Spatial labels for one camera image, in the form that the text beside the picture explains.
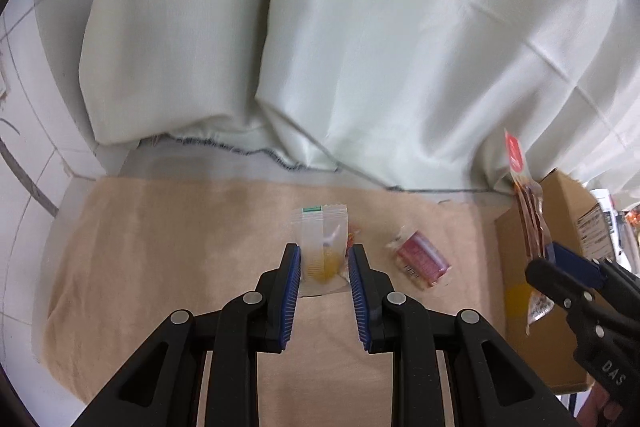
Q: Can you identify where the orange clear snack packet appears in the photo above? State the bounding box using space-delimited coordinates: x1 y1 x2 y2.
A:
345 223 362 258

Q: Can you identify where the grey cable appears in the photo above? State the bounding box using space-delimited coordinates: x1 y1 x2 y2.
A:
0 142 58 215

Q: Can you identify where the beige towel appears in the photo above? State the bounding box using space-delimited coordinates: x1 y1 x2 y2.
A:
42 177 516 427

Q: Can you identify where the white paper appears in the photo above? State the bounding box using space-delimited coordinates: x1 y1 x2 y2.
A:
590 188 623 220

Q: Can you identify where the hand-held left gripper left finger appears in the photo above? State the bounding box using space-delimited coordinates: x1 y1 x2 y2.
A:
70 243 302 427

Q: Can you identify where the pale green curtain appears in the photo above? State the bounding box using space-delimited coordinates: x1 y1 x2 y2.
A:
79 0 301 148
255 0 640 195

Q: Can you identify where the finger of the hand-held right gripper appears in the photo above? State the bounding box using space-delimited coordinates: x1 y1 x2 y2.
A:
547 242 640 328
526 258 626 358

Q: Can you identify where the brown snack stick packet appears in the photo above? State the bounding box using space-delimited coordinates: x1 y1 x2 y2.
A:
502 127 556 335

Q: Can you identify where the clear packet with yellow filling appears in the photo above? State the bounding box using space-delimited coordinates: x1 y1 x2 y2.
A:
291 203 349 298

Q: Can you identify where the maroon biscuit packet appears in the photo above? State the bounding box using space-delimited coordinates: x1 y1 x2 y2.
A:
385 227 452 290

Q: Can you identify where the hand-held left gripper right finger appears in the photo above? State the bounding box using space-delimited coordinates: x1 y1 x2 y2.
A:
347 244 581 427

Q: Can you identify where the brown cardboard box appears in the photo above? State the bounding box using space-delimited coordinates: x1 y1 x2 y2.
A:
494 169 618 395

